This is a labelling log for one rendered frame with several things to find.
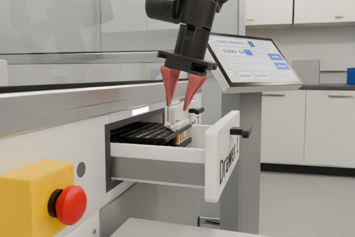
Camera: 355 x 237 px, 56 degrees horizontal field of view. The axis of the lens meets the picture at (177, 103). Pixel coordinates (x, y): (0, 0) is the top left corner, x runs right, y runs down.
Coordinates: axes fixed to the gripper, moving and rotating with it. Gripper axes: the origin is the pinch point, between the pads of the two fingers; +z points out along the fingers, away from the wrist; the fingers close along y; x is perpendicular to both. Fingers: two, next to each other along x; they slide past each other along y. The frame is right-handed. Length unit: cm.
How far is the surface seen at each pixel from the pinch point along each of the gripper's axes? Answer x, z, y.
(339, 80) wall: -362, -6, -83
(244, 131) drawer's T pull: 1.9, 1.0, -13.4
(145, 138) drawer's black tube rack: 7.3, 5.9, 2.3
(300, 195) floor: -227, 92, -60
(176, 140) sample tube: -1.8, 7.5, -1.1
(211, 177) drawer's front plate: 13.1, 6.5, -11.2
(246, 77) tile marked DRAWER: -84, -2, -4
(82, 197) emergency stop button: 31.1, 6.0, -0.8
